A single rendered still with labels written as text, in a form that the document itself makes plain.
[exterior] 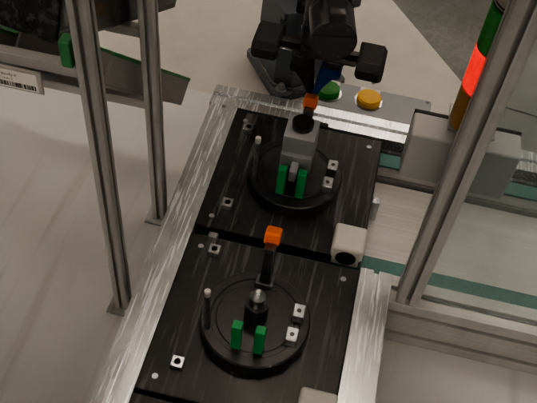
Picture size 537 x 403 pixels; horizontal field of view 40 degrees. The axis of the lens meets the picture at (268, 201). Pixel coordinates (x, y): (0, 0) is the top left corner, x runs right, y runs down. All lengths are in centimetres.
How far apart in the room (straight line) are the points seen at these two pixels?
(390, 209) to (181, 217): 33
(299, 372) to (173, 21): 85
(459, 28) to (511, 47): 242
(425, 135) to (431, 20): 233
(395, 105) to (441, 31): 184
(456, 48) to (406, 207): 190
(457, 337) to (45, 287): 60
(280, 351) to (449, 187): 29
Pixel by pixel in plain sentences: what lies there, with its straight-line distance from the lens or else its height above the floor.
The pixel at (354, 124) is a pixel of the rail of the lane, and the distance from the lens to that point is 123.
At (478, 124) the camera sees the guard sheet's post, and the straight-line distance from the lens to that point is 77.
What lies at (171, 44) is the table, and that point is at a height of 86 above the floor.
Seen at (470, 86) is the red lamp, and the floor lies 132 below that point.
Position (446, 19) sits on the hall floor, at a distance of 317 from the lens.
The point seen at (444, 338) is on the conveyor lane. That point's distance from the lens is 109.
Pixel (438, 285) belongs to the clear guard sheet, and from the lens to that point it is 100.
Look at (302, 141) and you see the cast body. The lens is 101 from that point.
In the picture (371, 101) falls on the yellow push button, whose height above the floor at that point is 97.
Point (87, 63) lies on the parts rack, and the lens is 75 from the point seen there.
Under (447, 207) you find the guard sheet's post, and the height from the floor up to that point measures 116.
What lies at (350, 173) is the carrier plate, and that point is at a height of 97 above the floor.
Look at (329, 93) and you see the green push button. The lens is 125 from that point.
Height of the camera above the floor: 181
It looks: 51 degrees down
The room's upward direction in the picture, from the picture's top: 7 degrees clockwise
